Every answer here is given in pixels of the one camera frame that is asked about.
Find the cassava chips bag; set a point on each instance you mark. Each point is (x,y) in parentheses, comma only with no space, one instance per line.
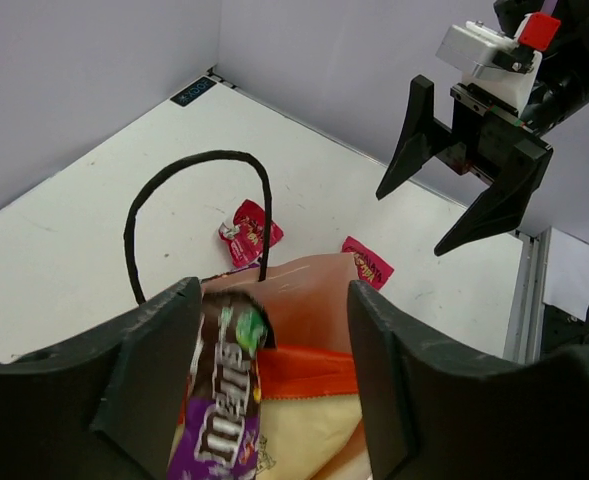
(309,410)

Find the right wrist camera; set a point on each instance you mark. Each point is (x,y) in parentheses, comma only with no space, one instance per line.
(503,66)

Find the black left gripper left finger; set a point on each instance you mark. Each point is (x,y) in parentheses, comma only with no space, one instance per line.
(103,404)

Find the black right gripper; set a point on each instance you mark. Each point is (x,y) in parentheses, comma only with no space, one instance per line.
(480,141)

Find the brown purple M&M's packet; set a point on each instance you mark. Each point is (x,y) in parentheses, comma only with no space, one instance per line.
(219,427)

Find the blue table label right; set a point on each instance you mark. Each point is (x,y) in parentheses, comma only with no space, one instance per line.
(193,91)

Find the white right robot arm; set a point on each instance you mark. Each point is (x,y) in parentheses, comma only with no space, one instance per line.
(561,87)

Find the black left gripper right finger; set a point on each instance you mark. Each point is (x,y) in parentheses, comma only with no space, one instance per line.
(434,408)

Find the orange paper bag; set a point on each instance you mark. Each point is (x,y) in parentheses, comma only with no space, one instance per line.
(306,303)

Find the pink snack packet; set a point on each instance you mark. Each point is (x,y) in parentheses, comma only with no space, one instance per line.
(243,234)
(370,266)

